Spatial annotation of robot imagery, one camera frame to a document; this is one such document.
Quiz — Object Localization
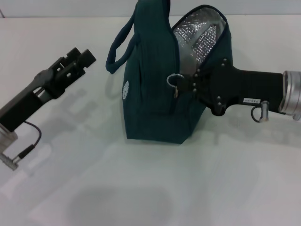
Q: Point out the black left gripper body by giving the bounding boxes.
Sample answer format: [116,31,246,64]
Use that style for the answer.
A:
[0,56,86,131]

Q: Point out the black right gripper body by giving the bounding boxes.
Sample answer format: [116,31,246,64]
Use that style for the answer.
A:
[192,58,285,116]

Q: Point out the dark teal insulated lunch bag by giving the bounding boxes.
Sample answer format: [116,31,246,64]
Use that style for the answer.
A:
[105,0,236,145]

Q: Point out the dark right gripper cable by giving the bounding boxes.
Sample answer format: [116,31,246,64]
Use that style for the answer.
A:
[250,100,270,123]

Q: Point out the dark gripper cable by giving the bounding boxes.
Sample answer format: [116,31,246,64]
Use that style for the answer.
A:
[16,121,42,161]
[250,100,270,123]

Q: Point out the dark left gripper cable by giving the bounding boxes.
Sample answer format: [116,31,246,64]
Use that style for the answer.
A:
[16,121,42,161]

